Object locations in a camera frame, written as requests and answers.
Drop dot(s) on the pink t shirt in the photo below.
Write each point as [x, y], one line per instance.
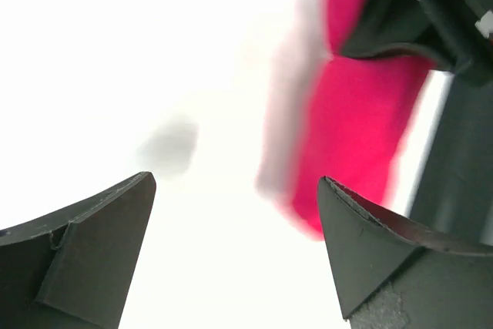
[355, 118]

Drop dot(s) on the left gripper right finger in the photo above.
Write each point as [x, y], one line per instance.
[390, 272]

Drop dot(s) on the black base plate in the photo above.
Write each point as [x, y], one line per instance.
[455, 192]

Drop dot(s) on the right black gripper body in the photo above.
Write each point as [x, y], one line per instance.
[443, 31]

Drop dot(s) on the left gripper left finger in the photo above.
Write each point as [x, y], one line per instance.
[72, 268]

